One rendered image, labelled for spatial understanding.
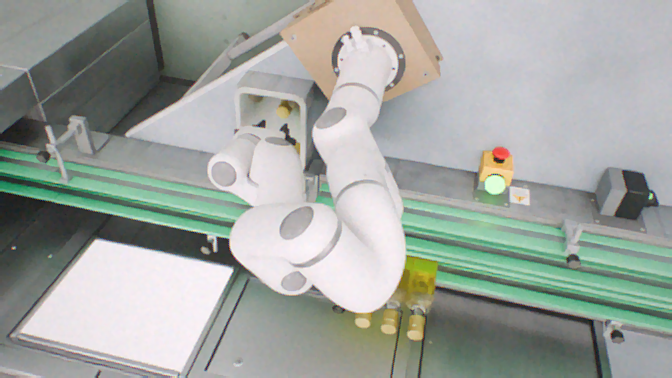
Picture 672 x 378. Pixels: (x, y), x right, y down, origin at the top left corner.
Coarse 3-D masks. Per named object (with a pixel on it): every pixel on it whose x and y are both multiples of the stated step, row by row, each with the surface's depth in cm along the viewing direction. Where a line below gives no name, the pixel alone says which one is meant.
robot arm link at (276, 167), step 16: (272, 144) 96; (288, 144) 98; (256, 160) 97; (272, 160) 91; (288, 160) 92; (256, 176) 98; (272, 176) 89; (288, 176) 90; (272, 192) 88; (288, 192) 89
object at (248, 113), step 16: (240, 96) 128; (272, 96) 125; (288, 96) 124; (240, 112) 130; (256, 112) 138; (272, 112) 136; (304, 112) 126; (240, 128) 133; (272, 128) 140; (304, 128) 128; (304, 144) 131; (304, 160) 135
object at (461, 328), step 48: (0, 192) 166; (0, 240) 151; (48, 240) 153; (144, 240) 155; (192, 240) 156; (0, 288) 140; (48, 288) 140; (0, 336) 128; (432, 336) 135; (480, 336) 136; (528, 336) 136; (576, 336) 137
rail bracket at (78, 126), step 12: (72, 120) 142; (84, 120) 142; (48, 132) 132; (72, 132) 140; (84, 132) 144; (48, 144) 134; (60, 144) 136; (84, 144) 147; (96, 144) 151; (36, 156) 132; (48, 156) 132; (60, 156) 138; (60, 168) 140; (60, 180) 141
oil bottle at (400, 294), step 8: (408, 256) 129; (408, 264) 127; (408, 272) 126; (400, 280) 124; (408, 280) 124; (400, 288) 122; (408, 288) 122; (392, 296) 121; (400, 296) 121; (384, 304) 123; (400, 304) 121
